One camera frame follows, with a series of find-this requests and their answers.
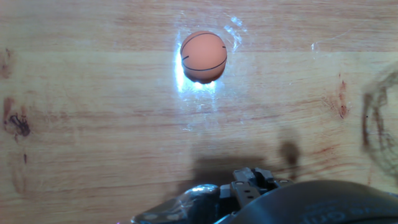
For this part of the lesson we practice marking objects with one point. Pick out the gripper right finger with pad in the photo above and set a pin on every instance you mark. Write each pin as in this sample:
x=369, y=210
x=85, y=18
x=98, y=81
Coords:
x=269, y=182

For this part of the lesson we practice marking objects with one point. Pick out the gripper left finger with pad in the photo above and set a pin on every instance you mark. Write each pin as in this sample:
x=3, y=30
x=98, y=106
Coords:
x=199, y=202

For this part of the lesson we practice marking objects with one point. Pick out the small orange toy basketball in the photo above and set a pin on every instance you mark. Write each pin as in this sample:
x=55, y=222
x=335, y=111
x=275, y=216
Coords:
x=203, y=57

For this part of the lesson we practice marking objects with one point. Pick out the wooden board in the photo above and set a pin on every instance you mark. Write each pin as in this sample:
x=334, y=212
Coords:
x=93, y=124

